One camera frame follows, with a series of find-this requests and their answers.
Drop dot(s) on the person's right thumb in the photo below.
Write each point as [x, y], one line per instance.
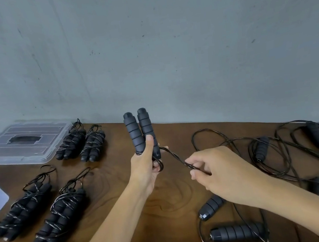
[199, 174]

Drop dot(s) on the person's left forearm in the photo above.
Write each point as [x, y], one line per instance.
[110, 233]

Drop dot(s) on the person's left hand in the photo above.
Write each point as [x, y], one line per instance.
[143, 172]

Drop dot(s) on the person's left thumb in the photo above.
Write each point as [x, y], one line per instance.
[147, 145]

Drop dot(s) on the clear plastic storage box lid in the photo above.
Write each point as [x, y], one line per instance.
[17, 143]

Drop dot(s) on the person's right forearm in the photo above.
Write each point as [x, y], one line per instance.
[308, 208]

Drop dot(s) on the person's right hand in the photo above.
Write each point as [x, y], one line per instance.
[229, 174]

